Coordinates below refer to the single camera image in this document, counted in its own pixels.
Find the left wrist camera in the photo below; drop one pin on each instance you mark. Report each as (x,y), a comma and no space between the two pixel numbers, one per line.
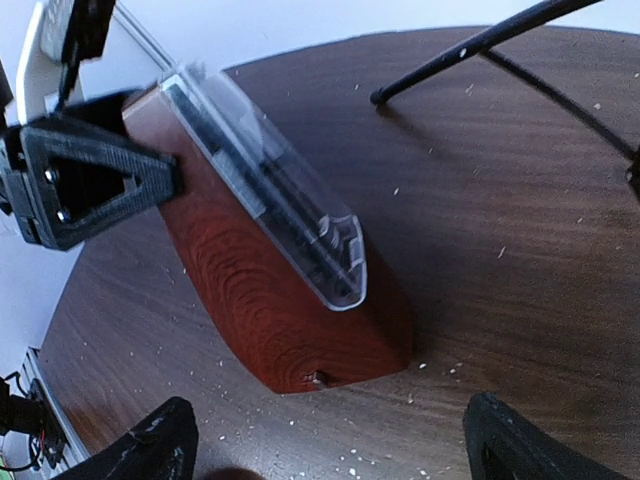
(60,36)

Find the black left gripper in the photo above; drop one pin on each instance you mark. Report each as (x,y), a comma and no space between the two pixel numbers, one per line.
(68,178)

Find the clear plastic metronome cover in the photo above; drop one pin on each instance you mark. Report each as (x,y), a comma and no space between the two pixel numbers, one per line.
(305,219)

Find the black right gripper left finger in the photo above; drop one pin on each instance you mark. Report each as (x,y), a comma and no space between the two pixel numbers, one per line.
(161,446)

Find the left aluminium frame post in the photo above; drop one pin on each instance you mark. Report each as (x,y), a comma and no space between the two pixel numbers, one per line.
(143,38)

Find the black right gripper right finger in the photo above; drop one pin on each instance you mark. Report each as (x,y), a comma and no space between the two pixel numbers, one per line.
(502,444)

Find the dark red wooden metronome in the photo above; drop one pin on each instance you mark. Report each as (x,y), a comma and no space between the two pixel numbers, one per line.
(267,314)

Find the aluminium front rail base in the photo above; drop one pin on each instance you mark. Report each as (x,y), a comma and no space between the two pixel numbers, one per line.
(30,409)

